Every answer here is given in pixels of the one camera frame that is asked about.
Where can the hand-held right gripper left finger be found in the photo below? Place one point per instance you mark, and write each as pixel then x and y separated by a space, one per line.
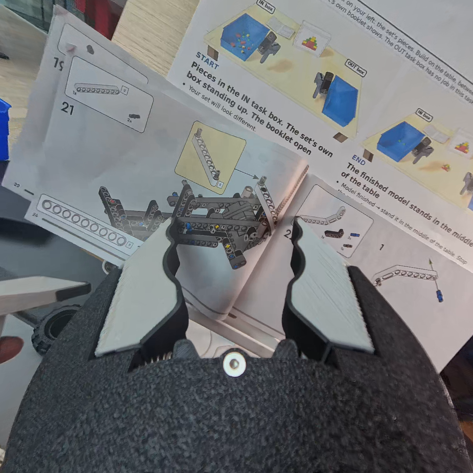
pixel 144 295

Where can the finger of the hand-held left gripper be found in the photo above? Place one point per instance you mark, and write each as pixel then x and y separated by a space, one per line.
pixel 33 292

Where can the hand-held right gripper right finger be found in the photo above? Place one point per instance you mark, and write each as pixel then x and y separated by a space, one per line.
pixel 325 295

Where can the grey desk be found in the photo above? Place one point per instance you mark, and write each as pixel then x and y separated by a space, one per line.
pixel 18 391

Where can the printed task sheet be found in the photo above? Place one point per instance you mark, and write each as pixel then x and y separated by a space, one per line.
pixel 332 92

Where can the person's left hand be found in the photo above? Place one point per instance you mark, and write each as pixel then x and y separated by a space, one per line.
pixel 9 349

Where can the black toy tyre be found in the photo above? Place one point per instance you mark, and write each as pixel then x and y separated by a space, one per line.
pixel 44 332

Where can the white book stand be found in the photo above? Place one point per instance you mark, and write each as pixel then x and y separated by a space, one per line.
pixel 255 334

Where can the building instruction booklet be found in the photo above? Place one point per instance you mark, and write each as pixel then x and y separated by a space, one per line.
pixel 111 147

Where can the blue plastic bin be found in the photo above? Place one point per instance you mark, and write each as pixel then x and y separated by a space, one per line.
pixel 4 129

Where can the wooden table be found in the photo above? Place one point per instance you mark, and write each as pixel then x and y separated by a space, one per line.
pixel 155 26

